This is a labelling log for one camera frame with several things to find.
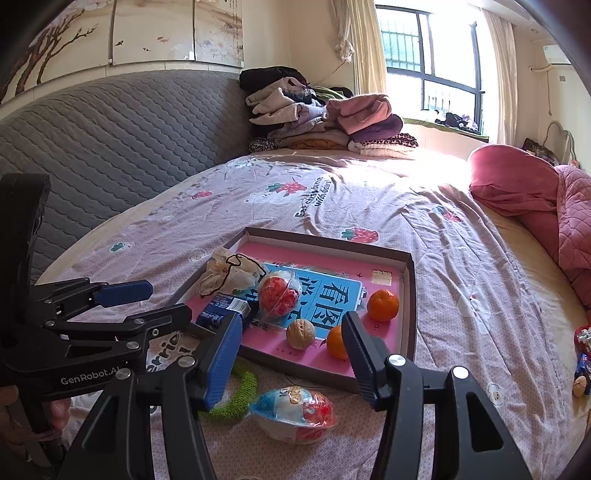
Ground green fuzzy ring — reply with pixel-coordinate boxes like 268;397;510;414
202;359;259;425

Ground dark framed window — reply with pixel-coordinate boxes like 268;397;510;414
376;1;485;135

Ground brown walnut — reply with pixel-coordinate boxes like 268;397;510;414
286;318;315;350

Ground tree painting wall panels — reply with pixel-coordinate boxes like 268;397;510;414
1;0;243;103

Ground grey shallow cardboard box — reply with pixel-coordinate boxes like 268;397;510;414
165;226;418;394

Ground cream left curtain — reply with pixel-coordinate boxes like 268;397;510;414
332;0;387;94

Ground person's left hand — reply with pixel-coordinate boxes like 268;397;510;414
1;386;71;457

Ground red white blue wrapped toy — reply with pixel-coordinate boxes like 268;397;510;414
249;386;338;444

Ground pile of folded clothes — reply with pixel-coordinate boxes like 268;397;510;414
238;66;419;159

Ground pink quilted blanket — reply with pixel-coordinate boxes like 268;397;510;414
469;145;590;313

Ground grey quilted headboard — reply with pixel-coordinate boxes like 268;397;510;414
1;70;250;279

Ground dark blue small carton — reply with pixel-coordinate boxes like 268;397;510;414
195;294;259;332

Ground cream right curtain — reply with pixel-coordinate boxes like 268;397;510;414
482;9;519;145

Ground cream curtain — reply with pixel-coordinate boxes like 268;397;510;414
332;0;387;94
482;9;519;145

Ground white air conditioner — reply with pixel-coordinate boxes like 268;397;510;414
542;44;571;66

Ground small colourful doll toy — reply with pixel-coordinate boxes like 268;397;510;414
572;325;591;398

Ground large orange tangerine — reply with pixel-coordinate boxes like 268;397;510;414
325;325;349;361

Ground cream drawstring pouch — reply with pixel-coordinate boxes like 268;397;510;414
197;248;269;297

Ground red ball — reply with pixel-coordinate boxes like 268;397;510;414
257;269;303;322

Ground small orange tangerine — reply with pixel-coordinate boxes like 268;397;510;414
367;289;400;323

